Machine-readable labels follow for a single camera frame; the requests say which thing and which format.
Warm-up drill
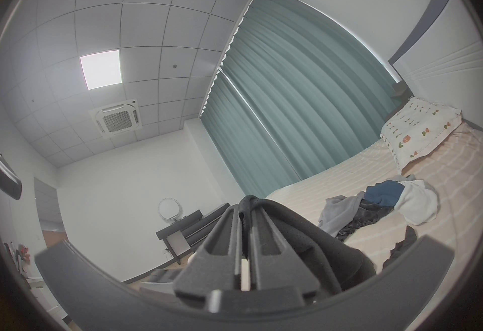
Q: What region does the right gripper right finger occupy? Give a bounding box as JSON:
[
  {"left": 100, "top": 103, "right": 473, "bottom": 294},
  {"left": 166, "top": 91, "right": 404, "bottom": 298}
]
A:
[{"left": 249, "top": 208, "right": 320, "bottom": 295}]

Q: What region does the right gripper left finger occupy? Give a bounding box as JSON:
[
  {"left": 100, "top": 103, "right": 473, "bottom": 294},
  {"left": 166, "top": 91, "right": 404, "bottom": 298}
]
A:
[{"left": 174, "top": 204, "right": 242, "bottom": 298}]

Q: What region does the black T-shirt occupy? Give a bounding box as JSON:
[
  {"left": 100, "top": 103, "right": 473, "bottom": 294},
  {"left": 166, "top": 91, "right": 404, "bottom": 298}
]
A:
[{"left": 238, "top": 195, "right": 419, "bottom": 294}]

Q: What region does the pile of clothes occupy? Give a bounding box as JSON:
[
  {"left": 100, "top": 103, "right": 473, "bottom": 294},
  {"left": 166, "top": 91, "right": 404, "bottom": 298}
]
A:
[{"left": 318, "top": 175, "right": 439, "bottom": 242}]

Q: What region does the bed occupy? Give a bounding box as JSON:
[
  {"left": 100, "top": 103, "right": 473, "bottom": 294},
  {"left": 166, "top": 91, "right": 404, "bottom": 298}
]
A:
[{"left": 264, "top": 0, "right": 483, "bottom": 277}]

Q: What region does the dark grey small table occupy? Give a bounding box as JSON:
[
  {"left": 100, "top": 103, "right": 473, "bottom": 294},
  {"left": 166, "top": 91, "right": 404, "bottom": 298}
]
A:
[{"left": 156, "top": 210, "right": 204, "bottom": 266}]

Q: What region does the round mirror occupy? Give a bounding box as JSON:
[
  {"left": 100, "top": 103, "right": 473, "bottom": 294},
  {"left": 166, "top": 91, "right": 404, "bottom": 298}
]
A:
[{"left": 158, "top": 197, "right": 182, "bottom": 224}]

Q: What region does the blue-green curtain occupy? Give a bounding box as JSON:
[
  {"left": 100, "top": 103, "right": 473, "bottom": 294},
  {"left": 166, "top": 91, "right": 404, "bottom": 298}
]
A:
[
  {"left": 199, "top": 71, "right": 299, "bottom": 199},
  {"left": 219, "top": 0, "right": 404, "bottom": 183}
]

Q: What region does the white ceiling air conditioner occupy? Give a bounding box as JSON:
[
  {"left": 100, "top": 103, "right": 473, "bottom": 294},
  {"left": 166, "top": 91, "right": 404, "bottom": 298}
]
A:
[{"left": 88, "top": 98, "right": 145, "bottom": 139}]

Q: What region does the white printed pillow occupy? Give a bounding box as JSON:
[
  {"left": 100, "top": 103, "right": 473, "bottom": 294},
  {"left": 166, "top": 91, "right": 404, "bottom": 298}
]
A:
[{"left": 379, "top": 96, "right": 463, "bottom": 171}]

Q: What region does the grey bedside table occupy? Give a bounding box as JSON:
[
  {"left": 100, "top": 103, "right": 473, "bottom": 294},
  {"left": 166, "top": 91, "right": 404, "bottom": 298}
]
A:
[{"left": 390, "top": 80, "right": 411, "bottom": 99}]

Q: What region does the square ceiling light panel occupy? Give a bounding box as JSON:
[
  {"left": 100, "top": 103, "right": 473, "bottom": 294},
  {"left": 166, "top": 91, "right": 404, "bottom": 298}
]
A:
[{"left": 79, "top": 50, "right": 122, "bottom": 89}]

